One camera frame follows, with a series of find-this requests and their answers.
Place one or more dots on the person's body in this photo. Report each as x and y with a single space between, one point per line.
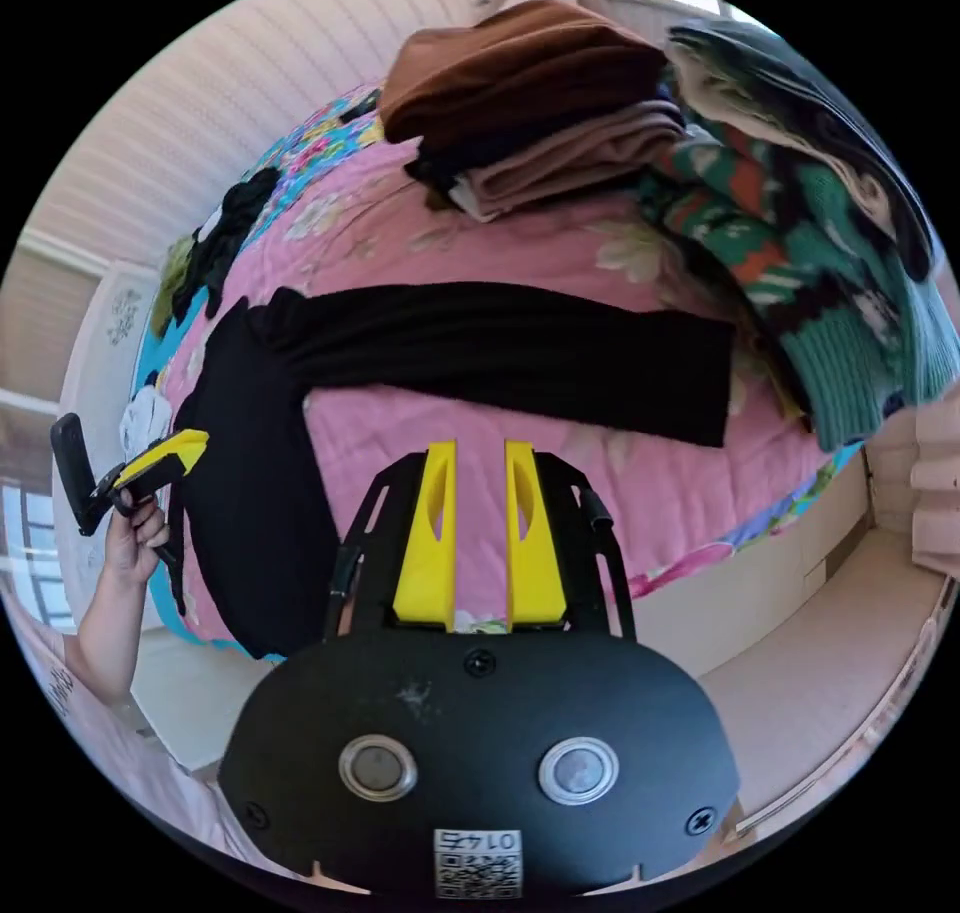
112 763

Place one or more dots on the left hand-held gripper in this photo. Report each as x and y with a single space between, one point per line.
124 497

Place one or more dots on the person's left forearm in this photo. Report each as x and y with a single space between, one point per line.
109 639

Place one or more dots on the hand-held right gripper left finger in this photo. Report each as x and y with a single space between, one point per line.
420 568

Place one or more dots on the bed with pink floral quilt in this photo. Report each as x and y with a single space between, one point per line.
420 238

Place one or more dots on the window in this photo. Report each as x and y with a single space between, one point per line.
34 545

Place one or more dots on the black turtleneck sweater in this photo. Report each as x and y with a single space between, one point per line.
247 478

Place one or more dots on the folded pile of clothes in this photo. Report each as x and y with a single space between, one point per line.
525 103

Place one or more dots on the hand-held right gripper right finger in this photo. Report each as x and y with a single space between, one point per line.
538 575

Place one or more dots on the person's left hand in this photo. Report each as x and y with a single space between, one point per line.
131 545

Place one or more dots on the heaped pile of clothes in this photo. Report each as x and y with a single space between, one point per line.
810 268

